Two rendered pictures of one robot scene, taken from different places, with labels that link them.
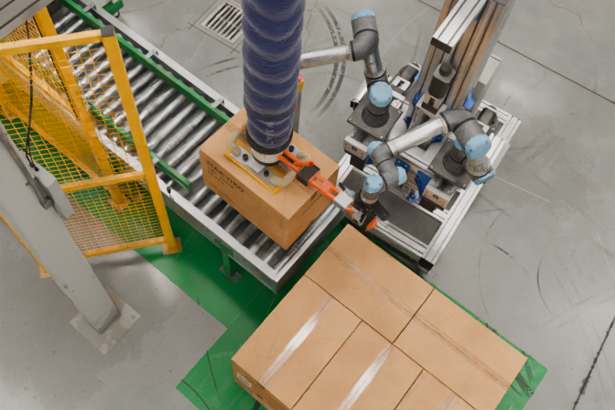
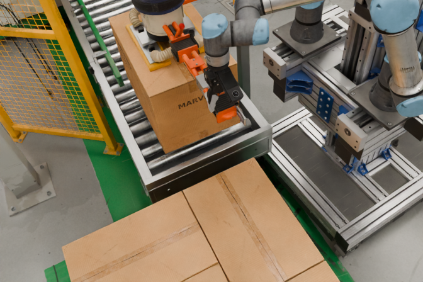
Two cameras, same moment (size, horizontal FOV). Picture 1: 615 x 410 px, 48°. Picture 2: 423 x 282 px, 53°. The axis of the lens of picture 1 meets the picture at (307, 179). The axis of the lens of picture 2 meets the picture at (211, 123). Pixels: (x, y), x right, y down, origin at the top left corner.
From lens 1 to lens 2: 210 cm
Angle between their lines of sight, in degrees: 23
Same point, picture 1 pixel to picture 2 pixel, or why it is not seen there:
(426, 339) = not seen: outside the picture
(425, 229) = (353, 204)
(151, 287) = (78, 175)
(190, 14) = not seen: outside the picture
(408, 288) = (291, 247)
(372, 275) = (255, 217)
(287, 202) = (158, 81)
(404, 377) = not seen: outside the picture
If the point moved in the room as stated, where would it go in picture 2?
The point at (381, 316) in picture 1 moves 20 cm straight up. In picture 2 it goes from (243, 266) to (242, 247)
